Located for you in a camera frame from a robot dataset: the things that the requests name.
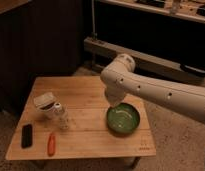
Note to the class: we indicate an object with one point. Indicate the black phone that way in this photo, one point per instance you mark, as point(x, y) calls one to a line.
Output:
point(27, 136)

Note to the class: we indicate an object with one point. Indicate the clear plastic bottle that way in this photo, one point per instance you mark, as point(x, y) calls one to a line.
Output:
point(62, 115)

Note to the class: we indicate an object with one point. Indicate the white cup with lid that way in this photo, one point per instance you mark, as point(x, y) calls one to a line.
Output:
point(45, 104)

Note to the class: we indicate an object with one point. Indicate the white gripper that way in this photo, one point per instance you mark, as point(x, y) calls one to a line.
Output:
point(114, 98)

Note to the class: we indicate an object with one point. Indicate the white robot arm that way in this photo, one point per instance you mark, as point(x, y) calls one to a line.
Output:
point(120, 80)

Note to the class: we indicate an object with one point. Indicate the grey metal shelf beam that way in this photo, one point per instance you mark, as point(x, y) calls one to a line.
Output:
point(144, 61)

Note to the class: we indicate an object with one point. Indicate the wooden table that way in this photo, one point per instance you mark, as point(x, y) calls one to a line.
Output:
point(87, 135)

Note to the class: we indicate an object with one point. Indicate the vertical metal pole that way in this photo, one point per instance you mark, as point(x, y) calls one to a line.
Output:
point(94, 33)

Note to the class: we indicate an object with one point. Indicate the green bowl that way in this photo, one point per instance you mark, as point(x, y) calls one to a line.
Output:
point(123, 119)

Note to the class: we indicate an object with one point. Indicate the orange carrot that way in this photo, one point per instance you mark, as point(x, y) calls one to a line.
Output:
point(51, 145)

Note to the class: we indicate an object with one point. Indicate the black object on shelf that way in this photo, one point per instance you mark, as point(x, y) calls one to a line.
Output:
point(192, 70)

